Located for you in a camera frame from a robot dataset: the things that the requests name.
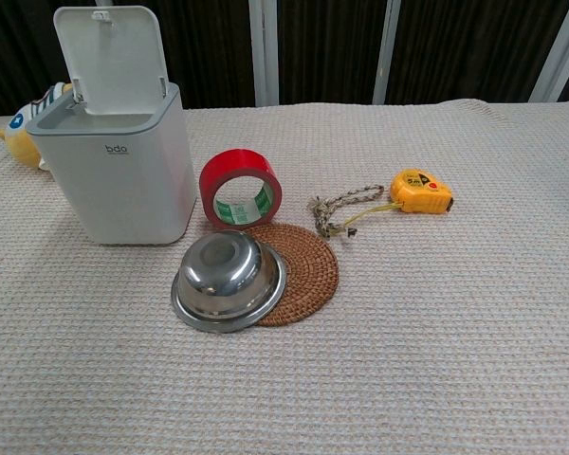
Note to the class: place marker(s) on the white trash bin lid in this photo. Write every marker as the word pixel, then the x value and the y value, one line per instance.
pixel 123 189

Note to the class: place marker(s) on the beige woven tablecloth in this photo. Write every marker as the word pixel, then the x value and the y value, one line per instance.
pixel 408 355

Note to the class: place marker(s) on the round woven rattan coaster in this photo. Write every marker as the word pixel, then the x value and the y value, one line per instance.
pixel 310 275

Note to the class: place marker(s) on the stainless steel bowl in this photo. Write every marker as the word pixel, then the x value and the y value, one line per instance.
pixel 227 286

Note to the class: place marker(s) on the red tape roll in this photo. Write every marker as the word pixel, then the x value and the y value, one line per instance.
pixel 212 171

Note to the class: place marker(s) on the yellow tape measure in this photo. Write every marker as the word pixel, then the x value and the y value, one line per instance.
pixel 422 194

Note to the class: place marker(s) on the yellow plush toy striped shirt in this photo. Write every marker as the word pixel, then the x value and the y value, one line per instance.
pixel 20 142

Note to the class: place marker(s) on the white frame post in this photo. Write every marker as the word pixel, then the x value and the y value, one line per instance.
pixel 264 52
pixel 388 52
pixel 562 52

